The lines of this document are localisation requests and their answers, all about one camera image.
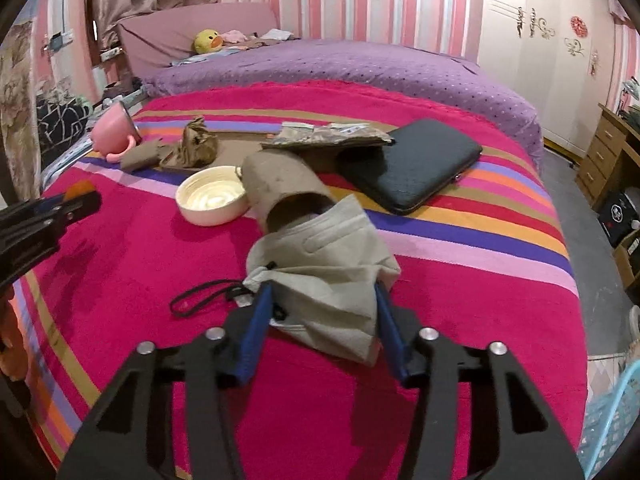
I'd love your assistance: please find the black box under desk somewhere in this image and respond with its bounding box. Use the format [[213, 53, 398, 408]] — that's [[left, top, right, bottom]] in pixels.
[[598, 186, 639, 247]]

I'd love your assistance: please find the purple dotted bedspread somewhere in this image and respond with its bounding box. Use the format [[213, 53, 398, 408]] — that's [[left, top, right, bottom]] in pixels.
[[139, 39, 544, 168]]

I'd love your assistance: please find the brown phone case tray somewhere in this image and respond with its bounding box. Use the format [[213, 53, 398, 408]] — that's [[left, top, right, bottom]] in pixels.
[[159, 131, 269, 172]]

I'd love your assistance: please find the black wallet case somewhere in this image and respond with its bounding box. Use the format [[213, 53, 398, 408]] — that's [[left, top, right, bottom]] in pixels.
[[335, 119, 482, 216]]

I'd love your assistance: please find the black patterned bag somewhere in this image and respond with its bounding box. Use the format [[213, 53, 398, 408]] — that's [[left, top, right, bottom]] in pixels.
[[36, 96, 93, 169]]

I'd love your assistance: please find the striped magenta blanket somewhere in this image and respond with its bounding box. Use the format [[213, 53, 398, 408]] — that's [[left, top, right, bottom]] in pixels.
[[15, 81, 587, 479]]

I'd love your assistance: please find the pink pig mug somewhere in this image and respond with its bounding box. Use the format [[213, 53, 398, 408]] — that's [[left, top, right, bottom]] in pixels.
[[90, 102, 142, 164]]

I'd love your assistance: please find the brown paper roll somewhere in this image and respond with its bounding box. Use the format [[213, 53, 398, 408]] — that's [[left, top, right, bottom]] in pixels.
[[241, 150, 335, 233]]

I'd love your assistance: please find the white wardrobe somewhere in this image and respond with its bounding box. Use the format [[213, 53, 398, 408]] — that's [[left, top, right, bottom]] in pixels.
[[478, 0, 615, 157]]

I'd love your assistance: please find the grey cloth pouch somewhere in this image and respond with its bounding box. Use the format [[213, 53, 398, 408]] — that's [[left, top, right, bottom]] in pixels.
[[243, 194, 400, 366]]

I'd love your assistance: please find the yellow duck plush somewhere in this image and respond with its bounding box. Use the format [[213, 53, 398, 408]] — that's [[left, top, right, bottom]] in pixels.
[[193, 29, 224, 54]]

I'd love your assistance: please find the pink headboard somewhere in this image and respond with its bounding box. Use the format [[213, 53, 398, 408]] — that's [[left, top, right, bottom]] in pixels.
[[117, 2, 279, 79]]

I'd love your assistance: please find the person's left hand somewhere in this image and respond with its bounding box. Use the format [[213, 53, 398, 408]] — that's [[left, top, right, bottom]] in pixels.
[[0, 286, 28, 382]]

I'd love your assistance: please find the light blue laundry basket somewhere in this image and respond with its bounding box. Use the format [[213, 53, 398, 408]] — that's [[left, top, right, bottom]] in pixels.
[[577, 360, 639, 479]]

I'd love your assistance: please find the wooden desk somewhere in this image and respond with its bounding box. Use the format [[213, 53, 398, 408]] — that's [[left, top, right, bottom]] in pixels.
[[575, 105, 639, 299]]

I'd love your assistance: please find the cream round bowl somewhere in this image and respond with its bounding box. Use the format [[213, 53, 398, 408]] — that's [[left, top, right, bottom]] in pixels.
[[175, 166, 250, 226]]

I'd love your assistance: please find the camouflage snack packet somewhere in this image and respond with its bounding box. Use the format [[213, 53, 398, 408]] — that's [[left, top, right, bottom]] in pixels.
[[262, 122, 395, 150]]

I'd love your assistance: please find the brown paper ball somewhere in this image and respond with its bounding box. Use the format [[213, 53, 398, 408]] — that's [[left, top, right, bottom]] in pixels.
[[176, 116, 218, 169]]

